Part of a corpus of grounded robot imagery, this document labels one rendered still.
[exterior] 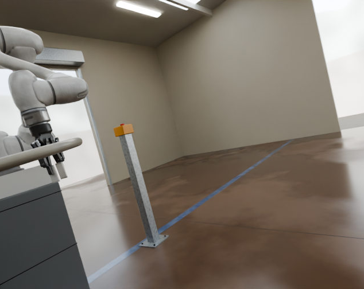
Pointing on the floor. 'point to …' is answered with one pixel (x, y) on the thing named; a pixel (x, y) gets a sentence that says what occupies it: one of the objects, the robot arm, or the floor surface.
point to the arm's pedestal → (34, 242)
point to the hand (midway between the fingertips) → (57, 172)
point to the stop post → (139, 186)
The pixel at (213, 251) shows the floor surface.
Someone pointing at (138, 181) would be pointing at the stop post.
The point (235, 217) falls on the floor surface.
